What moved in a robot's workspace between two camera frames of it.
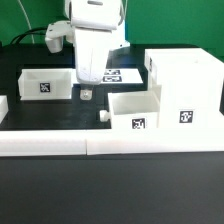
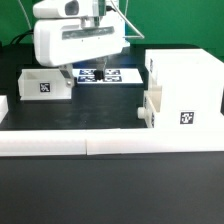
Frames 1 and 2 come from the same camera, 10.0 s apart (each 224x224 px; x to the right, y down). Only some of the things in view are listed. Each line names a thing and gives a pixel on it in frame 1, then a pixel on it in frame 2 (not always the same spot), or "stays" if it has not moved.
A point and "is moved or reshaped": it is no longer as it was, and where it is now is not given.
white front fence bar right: (110, 142) stays
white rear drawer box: (46, 83) stays
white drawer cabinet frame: (190, 81) stays
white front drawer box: (133, 110) is moved or reshaped
